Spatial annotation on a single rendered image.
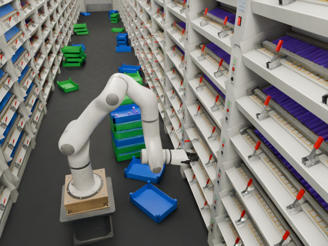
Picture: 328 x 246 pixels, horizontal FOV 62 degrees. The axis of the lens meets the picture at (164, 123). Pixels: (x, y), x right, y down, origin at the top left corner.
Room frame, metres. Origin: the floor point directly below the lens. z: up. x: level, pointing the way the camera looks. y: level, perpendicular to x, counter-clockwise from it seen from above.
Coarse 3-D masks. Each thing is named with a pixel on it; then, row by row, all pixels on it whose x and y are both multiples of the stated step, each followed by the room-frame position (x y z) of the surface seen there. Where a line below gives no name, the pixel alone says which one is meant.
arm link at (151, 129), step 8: (144, 128) 1.18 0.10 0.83; (152, 128) 1.17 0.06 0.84; (144, 136) 1.19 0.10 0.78; (152, 136) 1.17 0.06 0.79; (152, 144) 1.15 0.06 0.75; (160, 144) 1.16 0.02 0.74; (152, 152) 1.13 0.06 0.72; (160, 152) 1.13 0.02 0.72; (152, 160) 1.11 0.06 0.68; (160, 160) 1.12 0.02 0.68; (152, 168) 1.11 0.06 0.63; (160, 168) 1.12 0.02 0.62
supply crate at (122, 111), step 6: (120, 108) 2.17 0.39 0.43; (126, 108) 2.19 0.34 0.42; (132, 108) 2.21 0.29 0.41; (138, 108) 2.22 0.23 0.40; (114, 114) 1.97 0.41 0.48; (120, 114) 2.11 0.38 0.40; (126, 114) 2.11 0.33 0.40; (132, 114) 2.11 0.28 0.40; (138, 114) 2.03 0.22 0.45; (114, 120) 1.96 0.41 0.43; (120, 120) 1.97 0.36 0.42; (126, 120) 1.99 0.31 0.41; (132, 120) 2.01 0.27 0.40
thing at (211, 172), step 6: (186, 126) 1.73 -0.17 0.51; (192, 126) 1.72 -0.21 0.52; (186, 132) 1.69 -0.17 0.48; (192, 132) 1.67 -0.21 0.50; (192, 138) 1.60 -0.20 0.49; (192, 144) 1.58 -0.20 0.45; (198, 144) 1.52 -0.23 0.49; (204, 144) 1.50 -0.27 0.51; (198, 150) 1.46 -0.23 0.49; (204, 150) 1.44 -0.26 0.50; (204, 156) 1.39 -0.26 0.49; (204, 162) 1.34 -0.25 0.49; (210, 168) 1.27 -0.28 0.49; (216, 168) 1.26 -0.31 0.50; (210, 174) 1.23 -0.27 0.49
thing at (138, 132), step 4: (112, 128) 2.05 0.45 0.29; (112, 132) 2.06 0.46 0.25; (116, 132) 1.96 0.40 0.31; (124, 132) 1.98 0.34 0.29; (128, 132) 1.99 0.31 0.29; (132, 132) 2.00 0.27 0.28; (136, 132) 2.02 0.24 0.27; (140, 132) 2.03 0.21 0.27; (116, 136) 1.96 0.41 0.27; (120, 136) 1.97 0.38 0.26; (124, 136) 1.98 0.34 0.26; (128, 136) 1.99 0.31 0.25
